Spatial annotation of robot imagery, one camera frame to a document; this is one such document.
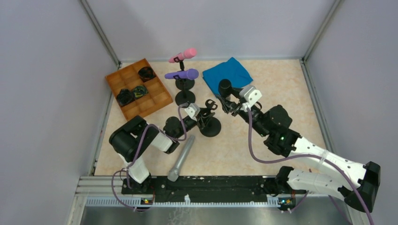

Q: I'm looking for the black mic stand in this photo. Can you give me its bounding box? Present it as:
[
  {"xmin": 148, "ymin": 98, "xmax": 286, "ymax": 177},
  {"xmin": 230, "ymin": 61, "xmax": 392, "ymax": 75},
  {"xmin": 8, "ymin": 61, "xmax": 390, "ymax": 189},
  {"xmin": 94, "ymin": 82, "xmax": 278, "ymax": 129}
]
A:
[
  {"xmin": 175, "ymin": 89, "xmax": 196, "ymax": 105},
  {"xmin": 199, "ymin": 99, "xmax": 222, "ymax": 137},
  {"xmin": 173, "ymin": 56, "xmax": 195, "ymax": 90}
]

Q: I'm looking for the purple microphone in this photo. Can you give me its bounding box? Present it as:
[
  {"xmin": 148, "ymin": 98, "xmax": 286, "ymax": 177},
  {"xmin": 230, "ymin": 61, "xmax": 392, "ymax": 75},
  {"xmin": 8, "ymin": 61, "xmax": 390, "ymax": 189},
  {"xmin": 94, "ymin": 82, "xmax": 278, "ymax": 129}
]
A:
[{"xmin": 165, "ymin": 68, "xmax": 199, "ymax": 80}]

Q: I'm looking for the pink microphone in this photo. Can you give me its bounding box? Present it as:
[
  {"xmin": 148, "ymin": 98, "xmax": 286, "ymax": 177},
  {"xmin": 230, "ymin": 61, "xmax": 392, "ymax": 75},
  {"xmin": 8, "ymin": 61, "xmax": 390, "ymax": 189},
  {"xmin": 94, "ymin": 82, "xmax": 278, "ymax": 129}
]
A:
[{"xmin": 168, "ymin": 48, "xmax": 197, "ymax": 63}]

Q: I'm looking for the silver microphone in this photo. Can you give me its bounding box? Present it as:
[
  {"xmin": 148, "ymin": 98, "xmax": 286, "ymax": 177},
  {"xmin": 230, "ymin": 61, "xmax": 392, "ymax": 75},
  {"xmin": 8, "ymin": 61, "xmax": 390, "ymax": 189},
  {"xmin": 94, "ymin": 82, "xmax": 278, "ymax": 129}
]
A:
[{"xmin": 167, "ymin": 135, "xmax": 196, "ymax": 182}]

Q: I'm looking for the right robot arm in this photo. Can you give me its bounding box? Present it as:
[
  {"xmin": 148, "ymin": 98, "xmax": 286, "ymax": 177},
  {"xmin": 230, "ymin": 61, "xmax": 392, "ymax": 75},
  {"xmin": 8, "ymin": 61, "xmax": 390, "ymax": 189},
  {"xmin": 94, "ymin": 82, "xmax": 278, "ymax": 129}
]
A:
[{"xmin": 216, "ymin": 95, "xmax": 381, "ymax": 213}]

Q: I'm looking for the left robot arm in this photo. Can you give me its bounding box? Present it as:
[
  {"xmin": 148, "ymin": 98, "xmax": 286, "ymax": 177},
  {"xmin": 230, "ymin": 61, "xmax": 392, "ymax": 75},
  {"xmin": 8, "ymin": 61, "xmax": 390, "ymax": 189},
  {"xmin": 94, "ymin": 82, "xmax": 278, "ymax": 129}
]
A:
[{"xmin": 109, "ymin": 102, "xmax": 221, "ymax": 188}]

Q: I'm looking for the blue folded cloth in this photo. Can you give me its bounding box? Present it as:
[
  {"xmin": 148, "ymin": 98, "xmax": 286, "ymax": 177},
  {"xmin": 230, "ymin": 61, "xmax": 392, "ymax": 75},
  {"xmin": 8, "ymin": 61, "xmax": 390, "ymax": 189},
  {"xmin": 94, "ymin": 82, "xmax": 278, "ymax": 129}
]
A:
[{"xmin": 202, "ymin": 57, "xmax": 253, "ymax": 95}]

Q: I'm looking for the yellow-green bundle in tray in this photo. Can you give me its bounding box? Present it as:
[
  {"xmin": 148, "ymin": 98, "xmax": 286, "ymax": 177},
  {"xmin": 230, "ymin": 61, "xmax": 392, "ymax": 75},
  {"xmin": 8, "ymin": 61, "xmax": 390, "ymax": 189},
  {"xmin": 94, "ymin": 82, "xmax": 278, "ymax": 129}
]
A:
[{"xmin": 131, "ymin": 85, "xmax": 149, "ymax": 100}]

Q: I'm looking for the black item in tray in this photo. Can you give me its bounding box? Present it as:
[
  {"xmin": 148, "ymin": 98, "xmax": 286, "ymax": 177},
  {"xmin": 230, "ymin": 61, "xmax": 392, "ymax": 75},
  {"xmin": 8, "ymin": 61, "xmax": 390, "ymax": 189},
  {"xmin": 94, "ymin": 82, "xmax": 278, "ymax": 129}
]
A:
[{"xmin": 138, "ymin": 66, "xmax": 156, "ymax": 83}]

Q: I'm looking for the black bundle in tray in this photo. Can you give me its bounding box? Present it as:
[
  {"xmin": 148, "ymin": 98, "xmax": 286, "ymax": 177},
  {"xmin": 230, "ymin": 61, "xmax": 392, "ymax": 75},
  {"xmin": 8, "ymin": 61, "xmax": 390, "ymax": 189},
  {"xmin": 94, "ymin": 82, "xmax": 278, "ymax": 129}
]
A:
[{"xmin": 116, "ymin": 89, "xmax": 135, "ymax": 107}]

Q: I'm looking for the orange compartment tray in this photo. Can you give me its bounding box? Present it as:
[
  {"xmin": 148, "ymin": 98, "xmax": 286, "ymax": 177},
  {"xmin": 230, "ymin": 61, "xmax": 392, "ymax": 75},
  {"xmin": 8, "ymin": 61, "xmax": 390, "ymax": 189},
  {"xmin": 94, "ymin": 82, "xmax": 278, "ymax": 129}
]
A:
[{"xmin": 105, "ymin": 59, "xmax": 173, "ymax": 120}]

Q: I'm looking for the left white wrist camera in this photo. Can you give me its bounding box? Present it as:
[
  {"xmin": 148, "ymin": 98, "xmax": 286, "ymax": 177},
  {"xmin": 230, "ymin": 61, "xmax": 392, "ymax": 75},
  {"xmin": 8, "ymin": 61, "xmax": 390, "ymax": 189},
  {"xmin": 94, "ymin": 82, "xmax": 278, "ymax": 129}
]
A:
[{"xmin": 184, "ymin": 103, "xmax": 200, "ymax": 121}]

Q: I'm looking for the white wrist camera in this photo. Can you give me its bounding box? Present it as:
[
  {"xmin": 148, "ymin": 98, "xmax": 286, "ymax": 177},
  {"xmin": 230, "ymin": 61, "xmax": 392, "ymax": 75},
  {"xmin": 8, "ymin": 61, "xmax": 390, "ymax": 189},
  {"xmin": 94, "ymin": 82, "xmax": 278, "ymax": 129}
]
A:
[
  {"xmin": 239, "ymin": 85, "xmax": 262, "ymax": 112},
  {"xmin": 184, "ymin": 103, "xmax": 200, "ymax": 121}
]

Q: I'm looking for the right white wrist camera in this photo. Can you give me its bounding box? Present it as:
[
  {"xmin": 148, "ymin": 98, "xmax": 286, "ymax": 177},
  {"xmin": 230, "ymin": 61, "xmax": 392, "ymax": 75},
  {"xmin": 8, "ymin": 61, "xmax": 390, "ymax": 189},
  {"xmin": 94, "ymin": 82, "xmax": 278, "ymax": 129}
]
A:
[{"xmin": 239, "ymin": 85, "xmax": 262, "ymax": 112}]

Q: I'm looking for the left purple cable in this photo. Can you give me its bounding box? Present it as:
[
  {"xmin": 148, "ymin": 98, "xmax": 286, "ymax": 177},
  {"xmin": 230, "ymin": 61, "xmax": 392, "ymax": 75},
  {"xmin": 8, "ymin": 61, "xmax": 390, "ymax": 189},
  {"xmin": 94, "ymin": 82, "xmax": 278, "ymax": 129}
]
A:
[{"xmin": 111, "ymin": 103, "xmax": 190, "ymax": 213}]

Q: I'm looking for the purple cable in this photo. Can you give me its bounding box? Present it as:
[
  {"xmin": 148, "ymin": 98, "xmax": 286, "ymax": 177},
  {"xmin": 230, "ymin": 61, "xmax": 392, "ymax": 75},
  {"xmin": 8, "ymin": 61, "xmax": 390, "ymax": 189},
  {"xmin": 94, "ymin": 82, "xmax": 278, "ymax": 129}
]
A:
[
  {"xmin": 247, "ymin": 108, "xmax": 375, "ymax": 225},
  {"xmin": 111, "ymin": 103, "xmax": 190, "ymax": 213}
]

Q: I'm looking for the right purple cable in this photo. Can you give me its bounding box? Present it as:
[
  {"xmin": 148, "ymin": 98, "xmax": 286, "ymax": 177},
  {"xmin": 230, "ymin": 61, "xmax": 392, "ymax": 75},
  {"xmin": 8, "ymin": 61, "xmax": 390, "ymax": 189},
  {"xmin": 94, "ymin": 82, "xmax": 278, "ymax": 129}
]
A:
[{"xmin": 247, "ymin": 108, "xmax": 375, "ymax": 225}]

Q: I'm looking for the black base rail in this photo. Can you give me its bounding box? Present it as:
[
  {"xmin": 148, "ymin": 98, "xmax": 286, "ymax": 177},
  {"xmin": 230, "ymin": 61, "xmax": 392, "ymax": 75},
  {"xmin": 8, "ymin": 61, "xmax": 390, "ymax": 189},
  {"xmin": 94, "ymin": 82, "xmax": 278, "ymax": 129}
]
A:
[{"xmin": 121, "ymin": 175, "xmax": 294, "ymax": 203}]

